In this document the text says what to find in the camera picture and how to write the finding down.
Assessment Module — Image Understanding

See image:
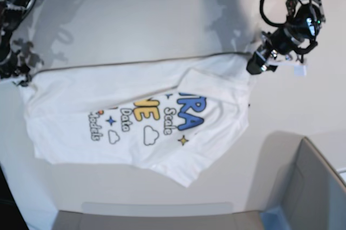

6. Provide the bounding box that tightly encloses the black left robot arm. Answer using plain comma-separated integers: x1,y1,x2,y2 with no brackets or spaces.
247,0,326,76

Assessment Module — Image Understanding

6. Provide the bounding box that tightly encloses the white printed t-shirt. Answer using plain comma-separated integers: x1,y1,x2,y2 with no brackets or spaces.
19,54,254,187

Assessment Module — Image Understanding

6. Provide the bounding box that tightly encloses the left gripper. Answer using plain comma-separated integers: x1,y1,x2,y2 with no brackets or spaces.
247,32,307,75

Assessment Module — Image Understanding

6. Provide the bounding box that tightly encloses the grey storage bin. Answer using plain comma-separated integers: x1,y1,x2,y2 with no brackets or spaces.
259,136,346,230

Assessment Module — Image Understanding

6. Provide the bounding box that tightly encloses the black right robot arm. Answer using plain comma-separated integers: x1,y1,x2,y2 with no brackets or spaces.
1,0,36,87

